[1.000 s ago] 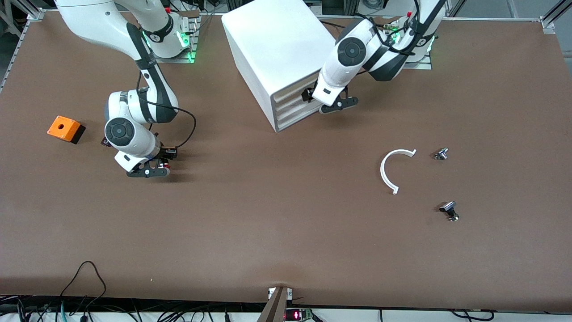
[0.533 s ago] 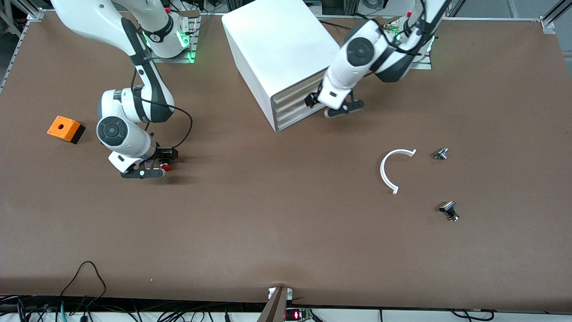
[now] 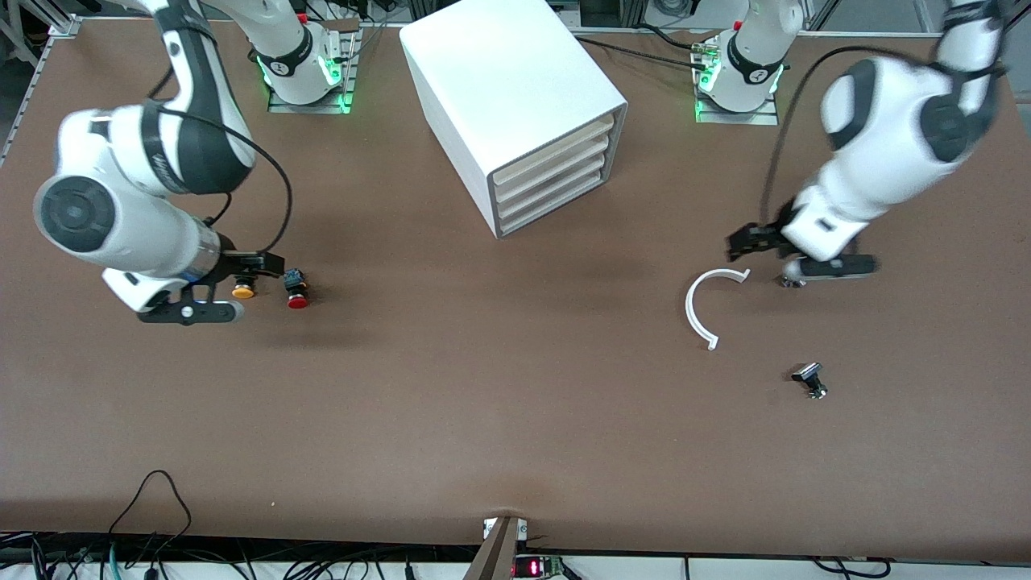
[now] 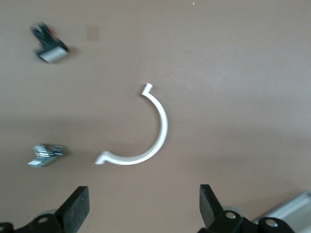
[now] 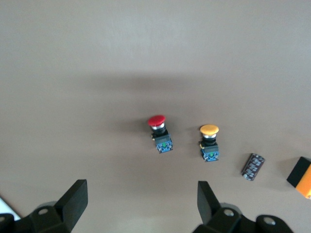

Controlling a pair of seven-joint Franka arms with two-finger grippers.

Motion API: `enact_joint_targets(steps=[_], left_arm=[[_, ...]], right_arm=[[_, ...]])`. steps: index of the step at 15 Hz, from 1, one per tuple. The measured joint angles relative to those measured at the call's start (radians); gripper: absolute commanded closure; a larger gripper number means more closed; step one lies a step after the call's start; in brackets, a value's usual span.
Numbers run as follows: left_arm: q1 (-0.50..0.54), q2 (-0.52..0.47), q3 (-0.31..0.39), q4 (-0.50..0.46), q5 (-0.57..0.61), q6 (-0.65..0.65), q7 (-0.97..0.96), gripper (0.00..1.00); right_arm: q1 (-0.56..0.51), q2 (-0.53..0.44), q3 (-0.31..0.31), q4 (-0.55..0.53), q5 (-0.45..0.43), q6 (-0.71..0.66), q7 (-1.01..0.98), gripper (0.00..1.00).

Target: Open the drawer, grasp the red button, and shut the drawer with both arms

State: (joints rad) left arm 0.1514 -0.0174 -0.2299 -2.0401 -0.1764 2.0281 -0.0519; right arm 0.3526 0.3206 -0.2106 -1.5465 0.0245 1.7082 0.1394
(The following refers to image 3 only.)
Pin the yellow push button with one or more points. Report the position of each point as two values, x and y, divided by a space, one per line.
243 292

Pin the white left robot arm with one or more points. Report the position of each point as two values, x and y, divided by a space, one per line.
886 137

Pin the device with red display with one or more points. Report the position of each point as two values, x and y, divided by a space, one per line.
536 567

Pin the small silver switch part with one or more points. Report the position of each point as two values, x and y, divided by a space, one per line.
789 283

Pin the red push button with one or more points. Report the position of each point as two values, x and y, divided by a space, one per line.
297 300

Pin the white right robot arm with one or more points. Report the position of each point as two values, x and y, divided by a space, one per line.
121 217

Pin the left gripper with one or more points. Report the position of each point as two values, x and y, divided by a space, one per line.
763 237

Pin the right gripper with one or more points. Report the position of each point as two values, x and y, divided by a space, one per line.
240 262

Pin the aluminium table edge rail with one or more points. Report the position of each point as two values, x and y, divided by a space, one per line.
32 80

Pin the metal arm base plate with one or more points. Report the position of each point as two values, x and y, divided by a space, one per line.
310 108
737 118

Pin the brown camera mount bracket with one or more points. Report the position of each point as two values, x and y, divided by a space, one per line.
493 556

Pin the white curved plastic arc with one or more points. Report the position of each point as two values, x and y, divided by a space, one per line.
690 310

